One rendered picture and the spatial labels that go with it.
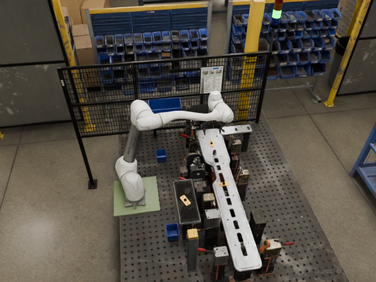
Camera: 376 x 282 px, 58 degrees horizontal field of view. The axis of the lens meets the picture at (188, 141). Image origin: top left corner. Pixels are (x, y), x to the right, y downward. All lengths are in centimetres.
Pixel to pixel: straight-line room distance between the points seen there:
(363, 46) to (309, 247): 309
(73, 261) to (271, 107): 336
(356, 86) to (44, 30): 421
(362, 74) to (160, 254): 393
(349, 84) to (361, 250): 251
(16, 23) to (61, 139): 154
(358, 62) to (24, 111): 447
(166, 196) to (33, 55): 229
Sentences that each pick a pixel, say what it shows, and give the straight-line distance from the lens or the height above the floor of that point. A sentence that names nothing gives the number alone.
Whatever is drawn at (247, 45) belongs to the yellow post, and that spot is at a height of 160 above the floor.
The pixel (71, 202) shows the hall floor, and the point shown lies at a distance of 405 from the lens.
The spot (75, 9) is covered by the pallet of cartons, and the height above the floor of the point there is 75.
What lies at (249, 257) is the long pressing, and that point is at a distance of 240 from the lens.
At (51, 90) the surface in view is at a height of 66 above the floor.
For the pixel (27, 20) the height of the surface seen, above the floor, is 155.
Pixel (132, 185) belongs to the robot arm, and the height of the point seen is 95.
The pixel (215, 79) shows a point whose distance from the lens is 329.
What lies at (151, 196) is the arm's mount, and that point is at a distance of 301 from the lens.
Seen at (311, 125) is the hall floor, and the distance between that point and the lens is 505.
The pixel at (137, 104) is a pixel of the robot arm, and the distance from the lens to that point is 263.
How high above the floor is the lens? 309
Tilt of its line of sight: 43 degrees down
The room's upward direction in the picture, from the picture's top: straight up
